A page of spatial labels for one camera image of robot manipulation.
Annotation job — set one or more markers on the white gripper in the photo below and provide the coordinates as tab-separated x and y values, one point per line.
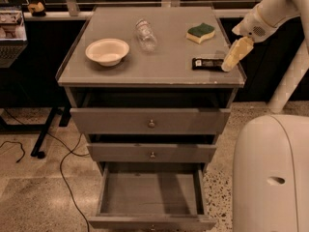
253	27

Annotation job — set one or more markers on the black rxbar chocolate bar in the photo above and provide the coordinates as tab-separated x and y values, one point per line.
207	64

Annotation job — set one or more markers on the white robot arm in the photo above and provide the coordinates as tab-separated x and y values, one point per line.
271	158

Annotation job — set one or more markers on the grey drawer cabinet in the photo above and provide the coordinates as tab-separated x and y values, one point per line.
168	67

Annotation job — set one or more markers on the grey top drawer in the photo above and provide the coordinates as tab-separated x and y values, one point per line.
151	111

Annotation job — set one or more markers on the grey drawer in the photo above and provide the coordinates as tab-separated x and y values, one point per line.
152	148
152	196
151	111

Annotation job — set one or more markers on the grey middle drawer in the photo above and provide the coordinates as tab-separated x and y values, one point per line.
152	148

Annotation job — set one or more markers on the grey bottom drawer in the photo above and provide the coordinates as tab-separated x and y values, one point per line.
152	196

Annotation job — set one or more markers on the green yellow sponge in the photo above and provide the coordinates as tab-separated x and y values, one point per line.
200	33

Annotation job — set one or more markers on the white pipe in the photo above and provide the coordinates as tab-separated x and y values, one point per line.
292	77

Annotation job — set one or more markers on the clear plastic bottle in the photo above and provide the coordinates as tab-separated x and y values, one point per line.
145	35

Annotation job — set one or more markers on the white bowl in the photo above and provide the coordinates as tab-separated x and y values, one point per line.
107	52

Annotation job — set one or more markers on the yellow black object on ledge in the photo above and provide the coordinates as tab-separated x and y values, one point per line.
36	9

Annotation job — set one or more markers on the laptop computer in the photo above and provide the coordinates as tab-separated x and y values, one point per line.
13	37

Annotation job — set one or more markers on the black desk frame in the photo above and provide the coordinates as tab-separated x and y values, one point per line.
41	129

